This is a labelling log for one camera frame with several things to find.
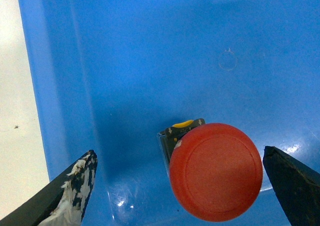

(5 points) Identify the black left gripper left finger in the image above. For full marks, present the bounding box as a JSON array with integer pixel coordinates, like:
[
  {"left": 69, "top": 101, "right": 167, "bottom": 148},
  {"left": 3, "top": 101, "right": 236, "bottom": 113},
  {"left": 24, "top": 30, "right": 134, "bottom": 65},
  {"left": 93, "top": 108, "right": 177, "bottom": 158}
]
[{"left": 0, "top": 150, "right": 98, "bottom": 226}]

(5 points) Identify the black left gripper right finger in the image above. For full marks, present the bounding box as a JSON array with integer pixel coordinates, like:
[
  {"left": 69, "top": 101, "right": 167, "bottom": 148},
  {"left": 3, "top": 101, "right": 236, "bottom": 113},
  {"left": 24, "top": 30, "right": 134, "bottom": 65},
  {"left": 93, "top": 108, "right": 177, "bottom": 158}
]
[{"left": 263, "top": 146, "right": 320, "bottom": 226}]

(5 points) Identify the red push button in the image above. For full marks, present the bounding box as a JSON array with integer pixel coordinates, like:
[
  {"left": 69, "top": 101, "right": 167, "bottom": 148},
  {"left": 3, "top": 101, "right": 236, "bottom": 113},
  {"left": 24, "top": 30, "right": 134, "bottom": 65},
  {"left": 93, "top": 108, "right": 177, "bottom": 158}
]
[{"left": 158, "top": 118, "right": 263, "bottom": 223}]

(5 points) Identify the blue plastic tray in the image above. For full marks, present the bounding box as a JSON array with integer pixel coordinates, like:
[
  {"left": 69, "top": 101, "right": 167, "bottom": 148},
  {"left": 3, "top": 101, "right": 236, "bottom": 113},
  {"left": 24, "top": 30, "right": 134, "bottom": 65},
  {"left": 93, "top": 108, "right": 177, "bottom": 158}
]
[{"left": 18, "top": 0, "right": 320, "bottom": 226}]

